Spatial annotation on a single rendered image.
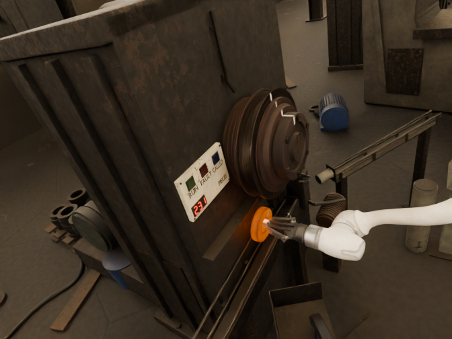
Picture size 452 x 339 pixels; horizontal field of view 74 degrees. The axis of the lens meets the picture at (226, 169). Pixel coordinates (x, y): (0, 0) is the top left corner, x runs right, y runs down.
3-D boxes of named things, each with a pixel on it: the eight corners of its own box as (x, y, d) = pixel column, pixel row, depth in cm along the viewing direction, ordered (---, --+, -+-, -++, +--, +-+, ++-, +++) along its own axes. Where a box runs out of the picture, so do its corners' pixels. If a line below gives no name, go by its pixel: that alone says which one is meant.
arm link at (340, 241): (316, 257, 115) (325, 241, 125) (359, 271, 107) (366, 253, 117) (318, 232, 112) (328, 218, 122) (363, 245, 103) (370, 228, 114)
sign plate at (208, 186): (189, 220, 109) (173, 181, 99) (226, 179, 126) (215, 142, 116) (194, 222, 108) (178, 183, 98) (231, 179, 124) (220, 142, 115)
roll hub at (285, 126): (277, 192, 124) (267, 132, 109) (301, 155, 142) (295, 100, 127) (290, 194, 121) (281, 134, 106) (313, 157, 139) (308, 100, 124)
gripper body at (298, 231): (303, 248, 120) (282, 241, 125) (311, 233, 125) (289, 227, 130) (303, 235, 116) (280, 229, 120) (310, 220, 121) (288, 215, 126)
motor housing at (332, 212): (319, 271, 200) (313, 212, 171) (329, 247, 214) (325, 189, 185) (339, 278, 193) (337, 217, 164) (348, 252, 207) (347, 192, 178)
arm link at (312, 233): (324, 238, 123) (310, 234, 126) (324, 222, 118) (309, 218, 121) (317, 255, 117) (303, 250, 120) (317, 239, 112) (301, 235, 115)
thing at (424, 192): (403, 249, 198) (411, 189, 170) (405, 237, 206) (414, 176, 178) (425, 255, 192) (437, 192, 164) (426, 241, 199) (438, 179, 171)
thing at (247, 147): (249, 218, 129) (224, 120, 104) (290, 159, 159) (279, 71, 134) (263, 222, 125) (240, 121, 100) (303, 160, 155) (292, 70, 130)
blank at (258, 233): (260, 241, 139) (267, 243, 137) (246, 239, 125) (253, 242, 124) (268, 208, 140) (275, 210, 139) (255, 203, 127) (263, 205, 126)
